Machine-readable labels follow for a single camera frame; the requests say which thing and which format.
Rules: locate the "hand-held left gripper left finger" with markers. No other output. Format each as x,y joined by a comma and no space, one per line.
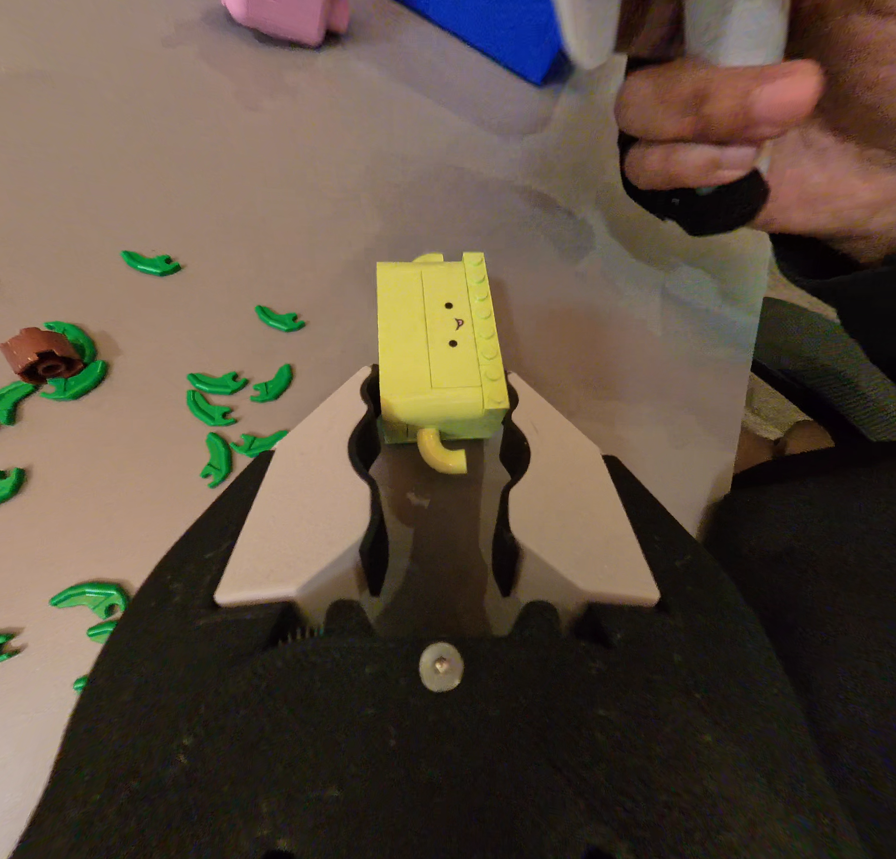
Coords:
294,509

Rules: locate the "lime green brick figure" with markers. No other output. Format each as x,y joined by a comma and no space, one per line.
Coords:
420,334

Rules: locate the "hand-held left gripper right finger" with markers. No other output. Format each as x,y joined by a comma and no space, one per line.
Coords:
581,516

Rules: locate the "person's right hand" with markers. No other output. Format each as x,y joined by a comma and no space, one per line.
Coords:
700,103

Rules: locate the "scattered green leaf pieces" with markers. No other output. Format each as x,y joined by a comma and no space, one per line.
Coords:
148,263

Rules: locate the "dark mesh office chair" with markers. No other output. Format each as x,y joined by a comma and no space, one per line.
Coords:
819,362

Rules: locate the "brown round brick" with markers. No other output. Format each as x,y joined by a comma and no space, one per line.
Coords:
35,355

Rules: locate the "blue storage bin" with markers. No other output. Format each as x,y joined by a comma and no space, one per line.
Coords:
476,5

